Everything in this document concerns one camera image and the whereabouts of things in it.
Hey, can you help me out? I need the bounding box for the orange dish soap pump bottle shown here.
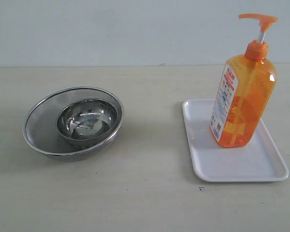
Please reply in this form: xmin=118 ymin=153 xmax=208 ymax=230
xmin=210 ymin=14 xmax=278 ymax=148

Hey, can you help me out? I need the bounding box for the small stainless steel bowl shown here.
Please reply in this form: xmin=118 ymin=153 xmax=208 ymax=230
xmin=56 ymin=98 xmax=122 ymax=149

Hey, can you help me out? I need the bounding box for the steel mesh colander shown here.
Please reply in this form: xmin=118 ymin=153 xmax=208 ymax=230
xmin=23 ymin=87 xmax=124 ymax=162

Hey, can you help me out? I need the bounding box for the white plastic tray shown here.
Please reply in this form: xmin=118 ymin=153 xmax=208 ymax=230
xmin=182 ymin=99 xmax=289 ymax=182

